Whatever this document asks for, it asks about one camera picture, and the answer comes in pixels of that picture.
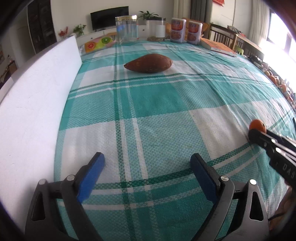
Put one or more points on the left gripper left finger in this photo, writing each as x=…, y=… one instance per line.
x=44, y=221

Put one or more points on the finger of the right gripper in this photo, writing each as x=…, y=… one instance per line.
x=263, y=139

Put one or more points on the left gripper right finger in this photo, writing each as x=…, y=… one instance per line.
x=250, y=221

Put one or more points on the small tangerine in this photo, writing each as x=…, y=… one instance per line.
x=257, y=125

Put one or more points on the right hand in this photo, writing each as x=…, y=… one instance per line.
x=283, y=208

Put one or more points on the pile of oranges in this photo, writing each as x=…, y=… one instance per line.
x=280, y=85

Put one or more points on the wooden side table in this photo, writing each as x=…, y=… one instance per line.
x=249, y=47

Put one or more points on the orange book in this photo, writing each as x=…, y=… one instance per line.
x=217, y=47

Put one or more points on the dark wooden chair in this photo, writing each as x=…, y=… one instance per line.
x=223, y=35

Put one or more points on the teal plaid tablecloth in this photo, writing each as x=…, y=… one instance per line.
x=148, y=125

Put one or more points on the white foam box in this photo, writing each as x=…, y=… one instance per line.
x=31, y=112

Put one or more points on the right red white can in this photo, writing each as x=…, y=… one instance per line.
x=194, y=32

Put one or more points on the red white can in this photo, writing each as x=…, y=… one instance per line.
x=178, y=29
x=194, y=32

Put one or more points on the upper sweet potato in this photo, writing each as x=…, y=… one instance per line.
x=149, y=63

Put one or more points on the left red white can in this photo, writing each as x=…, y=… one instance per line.
x=178, y=29

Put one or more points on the black lid glass jar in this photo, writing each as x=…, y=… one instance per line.
x=156, y=29

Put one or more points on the white tv cabinet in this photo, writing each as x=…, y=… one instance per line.
x=142, y=35

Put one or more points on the large potted green plant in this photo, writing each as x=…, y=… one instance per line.
x=146, y=14

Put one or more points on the gold lid glass jar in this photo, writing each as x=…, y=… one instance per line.
x=126, y=29

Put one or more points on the fruit print pouch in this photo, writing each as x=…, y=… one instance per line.
x=99, y=44

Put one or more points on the red flower vase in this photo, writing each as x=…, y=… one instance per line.
x=63, y=33

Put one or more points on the green plant white vase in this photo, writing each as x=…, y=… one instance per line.
x=79, y=30

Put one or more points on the black display cabinet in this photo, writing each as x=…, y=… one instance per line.
x=40, y=24

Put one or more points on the black television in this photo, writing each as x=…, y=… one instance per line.
x=103, y=19

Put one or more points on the red wall hanging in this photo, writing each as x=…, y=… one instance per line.
x=219, y=2

